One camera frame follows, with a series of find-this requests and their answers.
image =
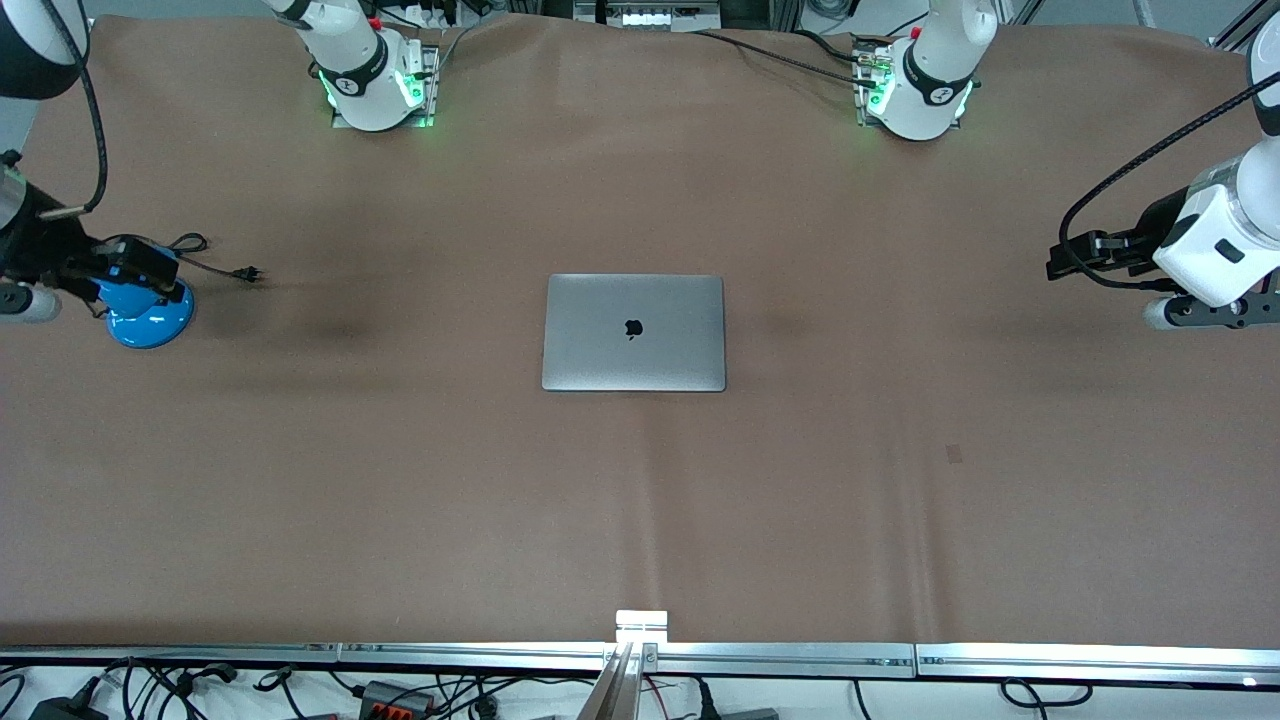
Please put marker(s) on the shiny metal bracket plate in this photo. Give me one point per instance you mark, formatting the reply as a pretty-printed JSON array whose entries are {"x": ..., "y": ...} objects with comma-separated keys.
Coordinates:
[{"x": 641, "y": 627}]

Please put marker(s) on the blue desk lamp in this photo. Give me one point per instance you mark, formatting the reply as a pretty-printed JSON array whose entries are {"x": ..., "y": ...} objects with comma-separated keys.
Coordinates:
[{"x": 150, "y": 322}]

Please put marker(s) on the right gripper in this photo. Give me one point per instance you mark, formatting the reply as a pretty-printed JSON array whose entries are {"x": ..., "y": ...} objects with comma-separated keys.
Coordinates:
[{"x": 45, "y": 250}]

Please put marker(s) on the black plug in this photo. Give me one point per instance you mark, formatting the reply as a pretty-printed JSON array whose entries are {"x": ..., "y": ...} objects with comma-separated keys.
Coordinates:
[{"x": 705, "y": 705}]

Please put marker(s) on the white power strip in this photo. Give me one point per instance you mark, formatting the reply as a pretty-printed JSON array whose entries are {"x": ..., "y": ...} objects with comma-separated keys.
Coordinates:
[{"x": 645, "y": 18}]

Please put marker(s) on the grey connector orange levers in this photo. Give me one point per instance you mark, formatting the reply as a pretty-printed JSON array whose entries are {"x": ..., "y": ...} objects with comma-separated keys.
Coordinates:
[{"x": 395, "y": 697}]

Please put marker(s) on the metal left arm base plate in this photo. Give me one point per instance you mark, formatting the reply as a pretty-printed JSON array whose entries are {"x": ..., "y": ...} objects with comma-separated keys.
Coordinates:
[{"x": 862, "y": 100}]

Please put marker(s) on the brown table cover mat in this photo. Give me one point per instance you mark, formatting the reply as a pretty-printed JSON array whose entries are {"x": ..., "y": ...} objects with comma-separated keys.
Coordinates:
[{"x": 400, "y": 500}]

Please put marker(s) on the aluminium table edge rail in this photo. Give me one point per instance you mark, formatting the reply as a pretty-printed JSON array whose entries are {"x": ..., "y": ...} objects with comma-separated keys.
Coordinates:
[
  {"x": 1100, "y": 663},
  {"x": 170, "y": 653},
  {"x": 780, "y": 660}
]

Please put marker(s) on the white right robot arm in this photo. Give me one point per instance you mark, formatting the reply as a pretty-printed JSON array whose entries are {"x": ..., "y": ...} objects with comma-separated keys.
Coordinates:
[{"x": 360, "y": 60}]

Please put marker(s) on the aluminium frame post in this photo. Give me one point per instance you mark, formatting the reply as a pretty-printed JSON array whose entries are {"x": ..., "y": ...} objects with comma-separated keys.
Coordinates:
[{"x": 1232, "y": 32}]

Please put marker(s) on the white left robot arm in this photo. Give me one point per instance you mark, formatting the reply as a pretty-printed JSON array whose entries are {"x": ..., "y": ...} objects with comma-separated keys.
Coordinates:
[{"x": 935, "y": 70}]

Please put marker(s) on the aluminium camera mast profile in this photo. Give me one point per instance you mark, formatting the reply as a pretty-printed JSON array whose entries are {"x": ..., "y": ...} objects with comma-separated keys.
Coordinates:
[{"x": 615, "y": 690}]

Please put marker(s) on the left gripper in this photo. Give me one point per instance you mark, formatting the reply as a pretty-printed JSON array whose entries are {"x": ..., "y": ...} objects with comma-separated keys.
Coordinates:
[{"x": 1157, "y": 226}]

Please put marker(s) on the grey aluminium laptop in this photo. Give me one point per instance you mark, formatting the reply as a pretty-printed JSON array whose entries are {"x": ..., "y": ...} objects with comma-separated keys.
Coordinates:
[{"x": 634, "y": 335}]

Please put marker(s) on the black power adapter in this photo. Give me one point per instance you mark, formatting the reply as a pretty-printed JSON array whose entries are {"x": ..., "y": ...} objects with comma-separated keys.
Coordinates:
[{"x": 65, "y": 710}]

